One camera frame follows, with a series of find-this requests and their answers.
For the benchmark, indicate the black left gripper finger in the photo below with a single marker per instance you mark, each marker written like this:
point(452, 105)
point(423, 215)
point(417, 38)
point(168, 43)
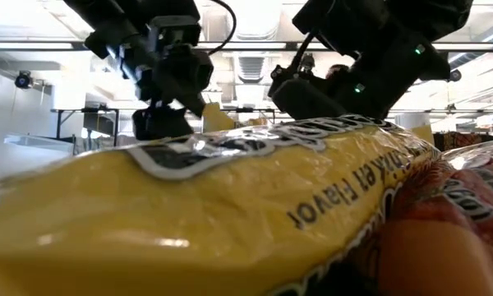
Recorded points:
point(160, 123)
point(191, 103)

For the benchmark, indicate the orange Maruchan noodle pack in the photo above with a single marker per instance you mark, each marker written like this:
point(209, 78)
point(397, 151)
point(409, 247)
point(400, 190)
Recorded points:
point(456, 246)

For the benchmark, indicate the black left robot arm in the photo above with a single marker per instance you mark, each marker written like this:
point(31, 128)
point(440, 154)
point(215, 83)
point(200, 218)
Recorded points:
point(107, 20)

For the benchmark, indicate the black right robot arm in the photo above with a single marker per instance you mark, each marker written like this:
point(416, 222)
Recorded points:
point(435, 20)

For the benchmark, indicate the clear plastic bin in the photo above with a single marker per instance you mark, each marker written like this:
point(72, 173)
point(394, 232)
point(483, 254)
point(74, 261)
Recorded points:
point(24, 160)

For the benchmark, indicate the black ceiling spotlight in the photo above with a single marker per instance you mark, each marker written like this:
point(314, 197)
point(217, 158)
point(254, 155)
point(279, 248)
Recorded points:
point(23, 80)
point(455, 75)

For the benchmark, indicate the patterned orange fabric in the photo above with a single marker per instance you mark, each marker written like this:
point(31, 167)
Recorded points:
point(460, 140)

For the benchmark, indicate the black hanging ceiling camera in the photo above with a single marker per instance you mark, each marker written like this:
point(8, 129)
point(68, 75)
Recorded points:
point(308, 61)

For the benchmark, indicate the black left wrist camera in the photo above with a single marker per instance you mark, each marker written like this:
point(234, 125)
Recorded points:
point(174, 33)

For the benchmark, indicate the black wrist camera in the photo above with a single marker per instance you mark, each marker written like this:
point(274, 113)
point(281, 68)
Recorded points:
point(174, 33)
point(341, 24)

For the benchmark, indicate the ribbed silver air duct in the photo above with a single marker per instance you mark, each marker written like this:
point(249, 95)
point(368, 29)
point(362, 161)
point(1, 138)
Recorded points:
point(250, 67)

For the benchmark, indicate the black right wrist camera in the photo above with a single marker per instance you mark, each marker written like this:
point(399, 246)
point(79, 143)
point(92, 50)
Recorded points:
point(341, 24)

